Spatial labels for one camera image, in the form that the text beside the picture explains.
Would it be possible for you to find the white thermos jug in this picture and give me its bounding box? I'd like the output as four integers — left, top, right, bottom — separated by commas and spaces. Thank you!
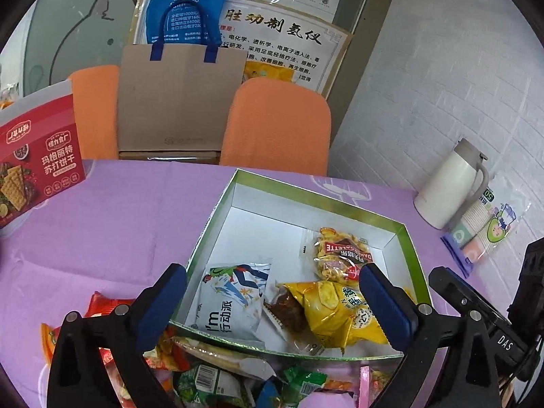
413, 138, 490, 230

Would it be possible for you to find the left orange chair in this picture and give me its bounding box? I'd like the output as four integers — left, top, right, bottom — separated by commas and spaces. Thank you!
68, 65, 120, 159

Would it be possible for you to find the white blue snack bag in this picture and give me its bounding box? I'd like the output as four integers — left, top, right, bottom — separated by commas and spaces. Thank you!
194, 262, 271, 343

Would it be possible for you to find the brown dried meat pack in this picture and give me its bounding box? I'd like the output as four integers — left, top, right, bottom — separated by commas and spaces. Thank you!
264, 286, 308, 334

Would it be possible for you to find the orange cartoon snack bag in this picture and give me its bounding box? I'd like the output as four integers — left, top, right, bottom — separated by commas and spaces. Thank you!
40, 323, 61, 365

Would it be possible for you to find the purple tablecloth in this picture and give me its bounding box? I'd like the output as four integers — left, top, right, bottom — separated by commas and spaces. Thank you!
1, 160, 455, 407

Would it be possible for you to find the green snack bag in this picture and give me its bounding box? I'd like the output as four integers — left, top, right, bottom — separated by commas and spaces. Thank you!
172, 363, 254, 408

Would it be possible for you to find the blue tote bag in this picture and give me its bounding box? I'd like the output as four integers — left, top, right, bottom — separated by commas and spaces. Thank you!
146, 0, 227, 48

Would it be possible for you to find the brown cardboard sheet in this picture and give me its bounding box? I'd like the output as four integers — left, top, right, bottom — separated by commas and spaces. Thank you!
117, 44, 247, 153

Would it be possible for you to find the green open gift box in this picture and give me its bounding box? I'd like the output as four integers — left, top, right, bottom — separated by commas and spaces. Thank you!
171, 170, 433, 336

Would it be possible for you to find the yellow chips bag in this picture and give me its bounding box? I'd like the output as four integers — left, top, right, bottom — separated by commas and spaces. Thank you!
283, 281, 388, 353

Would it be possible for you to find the clear cracker pack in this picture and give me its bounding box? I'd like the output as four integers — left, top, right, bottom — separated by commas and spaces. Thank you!
171, 336, 277, 381

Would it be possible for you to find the galette cookie pack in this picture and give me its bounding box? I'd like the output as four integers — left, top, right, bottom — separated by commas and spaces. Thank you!
302, 227, 373, 288

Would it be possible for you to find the paper cups pack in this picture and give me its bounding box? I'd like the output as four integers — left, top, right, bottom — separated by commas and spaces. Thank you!
441, 171, 531, 278

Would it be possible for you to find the right orange chair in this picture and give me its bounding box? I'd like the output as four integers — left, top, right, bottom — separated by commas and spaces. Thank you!
219, 78, 332, 176

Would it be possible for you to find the orange chair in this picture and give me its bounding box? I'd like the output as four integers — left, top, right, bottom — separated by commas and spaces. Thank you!
219, 78, 332, 176
68, 65, 120, 159

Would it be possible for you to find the red cracker box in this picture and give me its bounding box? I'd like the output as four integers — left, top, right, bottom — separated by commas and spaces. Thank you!
0, 80, 86, 227

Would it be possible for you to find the chinese text poster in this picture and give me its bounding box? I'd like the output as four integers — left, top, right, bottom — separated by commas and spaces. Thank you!
195, 0, 351, 96

